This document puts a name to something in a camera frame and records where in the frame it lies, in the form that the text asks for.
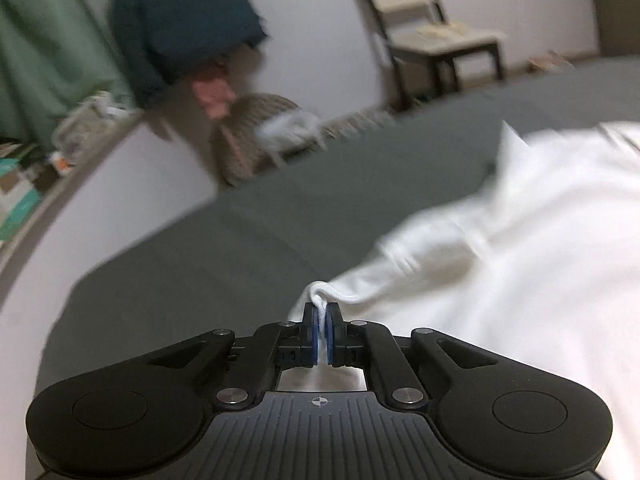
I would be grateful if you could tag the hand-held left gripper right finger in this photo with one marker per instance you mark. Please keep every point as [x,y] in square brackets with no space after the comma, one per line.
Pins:
[331,336]

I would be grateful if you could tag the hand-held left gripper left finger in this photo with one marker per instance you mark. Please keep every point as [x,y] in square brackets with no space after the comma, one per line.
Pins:
[312,336]

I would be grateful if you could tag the white garment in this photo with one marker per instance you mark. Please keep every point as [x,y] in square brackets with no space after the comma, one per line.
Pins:
[525,260]

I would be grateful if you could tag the white cloth in basket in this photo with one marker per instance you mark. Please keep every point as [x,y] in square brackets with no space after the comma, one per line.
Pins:
[292,127]

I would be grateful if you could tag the woven wicker basket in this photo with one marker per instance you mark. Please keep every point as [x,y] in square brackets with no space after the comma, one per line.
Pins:
[245,135]

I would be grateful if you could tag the pink hanging item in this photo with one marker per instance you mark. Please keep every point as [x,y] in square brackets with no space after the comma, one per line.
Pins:
[215,94]

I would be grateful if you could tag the shelf clutter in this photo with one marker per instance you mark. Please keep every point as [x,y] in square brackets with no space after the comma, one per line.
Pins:
[30,180]

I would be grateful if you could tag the dark teal hanging coat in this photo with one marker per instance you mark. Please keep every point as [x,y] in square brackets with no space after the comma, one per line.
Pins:
[175,15]

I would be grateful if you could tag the green curtain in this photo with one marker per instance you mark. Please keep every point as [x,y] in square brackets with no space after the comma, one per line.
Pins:
[45,45]

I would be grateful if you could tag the beige door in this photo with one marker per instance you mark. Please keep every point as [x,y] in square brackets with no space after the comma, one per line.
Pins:
[617,5]

